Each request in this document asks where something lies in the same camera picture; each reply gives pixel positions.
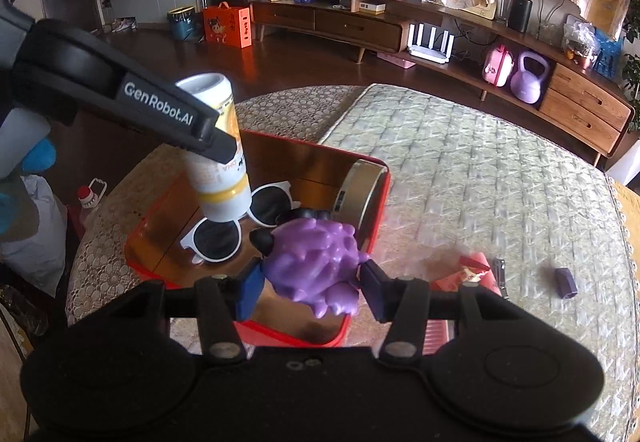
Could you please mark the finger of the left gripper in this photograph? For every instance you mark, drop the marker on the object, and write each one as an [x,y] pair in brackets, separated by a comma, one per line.
[105,82]

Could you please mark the purple spiky toy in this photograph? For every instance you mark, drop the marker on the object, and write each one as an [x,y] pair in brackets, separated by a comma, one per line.
[309,258]

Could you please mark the quilted table mat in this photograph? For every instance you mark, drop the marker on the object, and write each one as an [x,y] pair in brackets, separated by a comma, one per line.
[464,181]

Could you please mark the wooden tv cabinet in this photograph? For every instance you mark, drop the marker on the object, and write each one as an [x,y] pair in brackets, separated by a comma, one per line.
[577,101]

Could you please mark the plastic bottle red cap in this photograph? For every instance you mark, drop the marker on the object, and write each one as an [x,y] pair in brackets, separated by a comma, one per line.
[89,197]

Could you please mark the pink small case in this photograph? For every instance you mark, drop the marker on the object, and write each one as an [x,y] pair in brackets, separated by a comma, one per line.
[498,66]

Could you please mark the purple hexagonal cap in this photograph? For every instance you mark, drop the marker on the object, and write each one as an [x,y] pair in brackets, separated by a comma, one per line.
[565,283]

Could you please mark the round gold tin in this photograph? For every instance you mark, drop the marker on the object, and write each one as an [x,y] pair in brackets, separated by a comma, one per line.
[356,196]

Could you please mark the red metal tin box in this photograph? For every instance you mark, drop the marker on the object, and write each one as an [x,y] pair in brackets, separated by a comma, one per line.
[316,173]

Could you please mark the black smart speaker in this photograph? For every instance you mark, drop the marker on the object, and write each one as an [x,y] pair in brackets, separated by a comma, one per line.
[519,15]

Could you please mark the teal bucket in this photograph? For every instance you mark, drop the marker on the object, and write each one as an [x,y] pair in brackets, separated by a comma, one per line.
[183,24]

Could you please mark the white round sunglasses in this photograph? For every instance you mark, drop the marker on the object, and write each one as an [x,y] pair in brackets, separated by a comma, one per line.
[217,242]

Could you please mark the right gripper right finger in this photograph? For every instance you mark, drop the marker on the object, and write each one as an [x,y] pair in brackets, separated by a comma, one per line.
[404,304]

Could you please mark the silver nail clipper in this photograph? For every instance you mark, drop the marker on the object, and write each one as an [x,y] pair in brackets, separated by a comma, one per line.
[498,267]

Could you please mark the white yellow cylinder bottle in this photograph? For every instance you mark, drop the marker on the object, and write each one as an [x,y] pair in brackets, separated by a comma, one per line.
[219,176]

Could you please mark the pink plastic tray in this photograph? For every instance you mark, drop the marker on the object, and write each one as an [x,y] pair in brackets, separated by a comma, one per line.
[437,333]

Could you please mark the purple kettlebell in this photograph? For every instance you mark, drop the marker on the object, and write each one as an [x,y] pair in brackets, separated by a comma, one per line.
[524,84]

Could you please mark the potted green tree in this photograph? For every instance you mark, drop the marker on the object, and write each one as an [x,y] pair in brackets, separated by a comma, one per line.
[630,71]

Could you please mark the white wifi router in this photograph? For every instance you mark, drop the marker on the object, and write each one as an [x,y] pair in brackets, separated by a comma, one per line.
[430,43]

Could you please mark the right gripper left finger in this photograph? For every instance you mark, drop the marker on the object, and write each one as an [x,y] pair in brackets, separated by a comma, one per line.
[222,302]

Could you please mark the orange gift box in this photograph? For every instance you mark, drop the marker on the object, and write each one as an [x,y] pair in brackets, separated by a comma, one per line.
[228,25]

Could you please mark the blue gloved hand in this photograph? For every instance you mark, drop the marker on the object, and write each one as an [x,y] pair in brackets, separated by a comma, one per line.
[20,193]

